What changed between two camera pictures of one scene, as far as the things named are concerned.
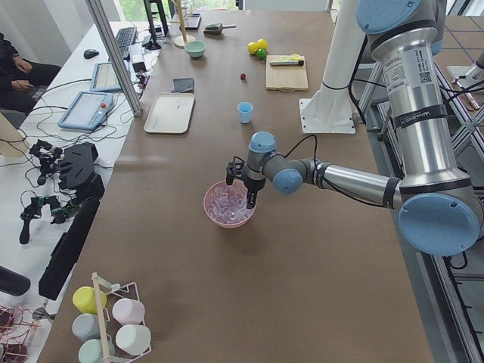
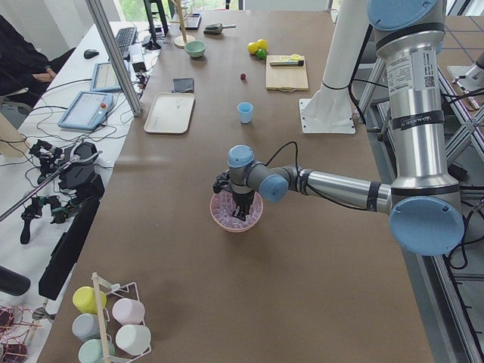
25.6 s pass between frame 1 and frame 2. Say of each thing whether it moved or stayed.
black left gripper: moved
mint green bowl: stayed
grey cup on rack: stayed
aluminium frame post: stayed
